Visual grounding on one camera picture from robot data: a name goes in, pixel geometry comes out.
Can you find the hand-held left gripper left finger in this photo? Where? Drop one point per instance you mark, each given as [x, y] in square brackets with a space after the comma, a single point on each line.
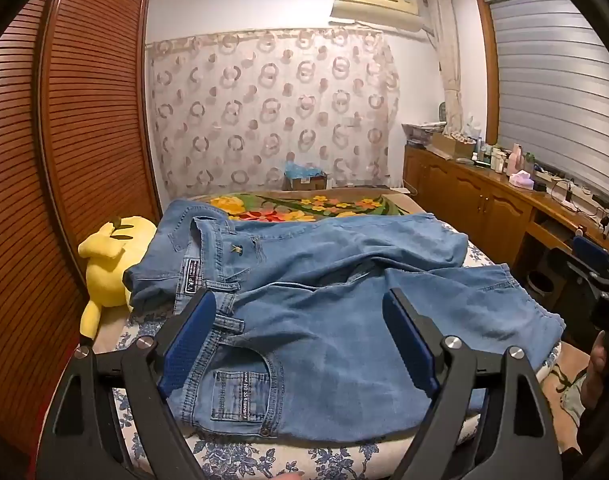
[189, 345]

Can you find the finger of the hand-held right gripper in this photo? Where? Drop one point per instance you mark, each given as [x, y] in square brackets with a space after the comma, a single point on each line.
[587, 252]

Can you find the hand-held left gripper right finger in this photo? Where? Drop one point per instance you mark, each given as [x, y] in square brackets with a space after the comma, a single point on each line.
[409, 340]

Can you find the blue denim pants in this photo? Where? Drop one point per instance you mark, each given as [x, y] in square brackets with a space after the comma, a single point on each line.
[334, 310]

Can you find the person's right hand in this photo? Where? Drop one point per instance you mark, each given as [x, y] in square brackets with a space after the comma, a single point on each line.
[597, 360]

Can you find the black trash bin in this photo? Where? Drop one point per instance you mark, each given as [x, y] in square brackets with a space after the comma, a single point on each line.
[540, 282]

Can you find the white power strip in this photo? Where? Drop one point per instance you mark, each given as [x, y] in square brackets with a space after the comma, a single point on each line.
[567, 195]

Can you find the beige patterned cloth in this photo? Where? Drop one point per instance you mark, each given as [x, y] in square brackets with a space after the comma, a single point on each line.
[562, 375]

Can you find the pink tissue pack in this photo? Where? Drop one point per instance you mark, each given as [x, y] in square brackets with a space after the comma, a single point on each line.
[519, 180]

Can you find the wooden cabinet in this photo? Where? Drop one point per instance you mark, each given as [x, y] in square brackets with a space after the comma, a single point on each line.
[484, 205]

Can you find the yellow plush toy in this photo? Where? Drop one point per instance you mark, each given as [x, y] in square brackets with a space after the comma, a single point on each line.
[104, 270]

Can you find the pink bottle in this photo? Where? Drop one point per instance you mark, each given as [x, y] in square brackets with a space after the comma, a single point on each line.
[516, 157]

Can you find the white bottle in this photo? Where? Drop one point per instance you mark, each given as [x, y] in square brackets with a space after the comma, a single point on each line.
[497, 159]

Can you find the blue floral bedsheet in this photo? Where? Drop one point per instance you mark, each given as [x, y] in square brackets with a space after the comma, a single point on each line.
[264, 462]

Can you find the brown floral blanket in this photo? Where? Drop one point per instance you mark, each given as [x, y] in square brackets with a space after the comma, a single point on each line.
[284, 207]

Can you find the grey window blind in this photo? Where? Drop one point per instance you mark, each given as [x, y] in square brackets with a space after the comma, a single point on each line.
[559, 85]

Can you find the open cardboard box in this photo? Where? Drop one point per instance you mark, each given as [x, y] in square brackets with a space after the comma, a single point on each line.
[452, 146]

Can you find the cardboard box with blue bags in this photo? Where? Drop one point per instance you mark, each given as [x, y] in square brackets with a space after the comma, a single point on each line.
[304, 177]

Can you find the clear plastic container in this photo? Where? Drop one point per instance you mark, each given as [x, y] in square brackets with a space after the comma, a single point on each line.
[422, 131]

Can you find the beige tied curtain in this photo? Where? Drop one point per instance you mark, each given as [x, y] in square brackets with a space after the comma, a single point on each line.
[449, 60]

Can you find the wooden louvered wardrobe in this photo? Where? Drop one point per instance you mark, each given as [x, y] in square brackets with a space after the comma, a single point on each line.
[84, 110]

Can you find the white air conditioner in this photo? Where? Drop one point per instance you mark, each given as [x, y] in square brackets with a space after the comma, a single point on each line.
[374, 5]

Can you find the wooden window frame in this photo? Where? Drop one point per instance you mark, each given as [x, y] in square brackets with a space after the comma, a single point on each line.
[488, 60]

